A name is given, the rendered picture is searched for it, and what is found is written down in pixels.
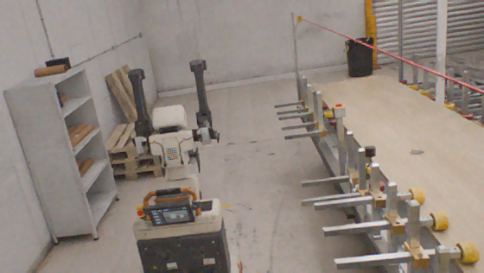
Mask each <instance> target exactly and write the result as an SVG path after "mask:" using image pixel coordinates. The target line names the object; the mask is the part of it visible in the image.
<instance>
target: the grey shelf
mask: <svg viewBox="0 0 484 273"><path fill-rule="evenodd" d="M82 71H83V72H82ZM84 76H85V78H84ZM85 80H86V81H85ZM56 86H58V88H59V92H64V93H65V94H66V99H65V100H64V101H62V104H63V107H62V108H60V105H59V101H58V96H57V92H56V90H55V87H56ZM86 87H87V88H86ZM87 89H88V91H87ZM4 93H5V96H6V99H7V101H8V104H9V107H10V111H11V114H12V117H13V119H14V122H15V127H16V131H17V134H18V136H19V139H20V142H21V145H22V149H23V152H24V155H25V157H26V160H27V163H28V165H29V170H30V172H31V174H32V177H33V180H34V183H35V187H36V190H37V193H38V195H39V198H40V201H41V205H42V208H43V211H44V213H45V216H46V219H47V221H48V225H49V228H50V231H51V233H52V236H53V239H54V245H58V244H59V241H58V240H57V238H58V237H65V236H73V235H80V234H88V233H92V235H93V239H94V240H99V236H98V233H97V230H96V227H97V225H98V224H99V221H100V220H101V218H102V217H103V216H104V213H105V211H106V209H107V207H108V206H109V205H110V203H111V201H112V199H113V197H114V196H115V195H116V201H119V200H120V199H119V197H118V190H117V187H116V183H115V181H114V177H113V173H112V171H111V164H110V162H109V158H108V155H107V151H106V147H105V142H104V138H102V137H103V131H102V128H101V124H100V121H99V116H98V113H97V109H96V105H95V103H94V99H93V95H92V89H91V87H90V83H89V79H88V76H87V73H86V68H85V67H76V68H71V69H70V70H67V73H62V74H57V75H52V76H43V77H33V78H31V79H27V80H25V81H23V82H21V83H19V84H17V85H15V86H12V87H10V88H8V89H6V90H4ZM88 93H89V94H88ZM90 93H91V94H90ZM51 95H52V97H51ZM52 99H53V100H52ZM90 100H91V101H90ZM53 101H54V102H53ZM55 102H56V103H55ZM94 108H95V109H94ZM92 109H93V110H92ZM93 113H94V114H93ZM94 116H95V117H94ZM95 119H96V120H95ZM96 122H97V123H96ZM81 123H87V124H93V125H94V129H93V130H92V131H91V132H90V133H89V134H88V135H87V136H85V137H84V138H83V139H82V140H81V141H80V142H79V143H78V144H76V145H75V146H74V147H73V148H72V145H71V143H70V139H69V136H68V133H67V128H68V127H69V126H71V125H72V124H74V125H76V126H78V125H80V124H81ZM97 125H98V126H97ZM61 132H62V134H61ZM99 134H100V135H99ZM101 134H102V135H101ZM64 135H65V136H64ZM62 136H63V137H62ZM63 138H64V140H63ZM100 138H101V139H100ZM101 141H102V142H101ZM102 144H104V145H103V146H102ZM65 145H66V146H65ZM66 147H67V148H66ZM103 151H104V152H103ZM104 154H105V155H104ZM89 157H91V158H92V159H93V160H94V162H93V164H92V166H91V167H90V168H89V169H88V170H87V171H86V172H85V173H84V174H83V176H82V177H80V172H79V170H78V166H77V163H76V160H75V159H78V160H81V161H82V162H83V163H84V162H85V161H86V159H87V158H89ZM106 158H107V159H106ZM70 162H71V163H70ZM108 163H109V164H108ZM106 164H107V165H106ZM71 165H72V166H71ZM107 167H108V168H107ZM72 168H73V169H72ZM108 170H109V172H108ZM75 172H76V173H75ZM73 173H74V174H73ZM109 173H110V174H109ZM74 176H75V177H74ZM77 178H78V179H77ZM75 179H76V180H75ZM76 182H77V183H76ZM111 183H112V184H111ZM112 186H113V187H112ZM56 236H57V237H56Z"/></svg>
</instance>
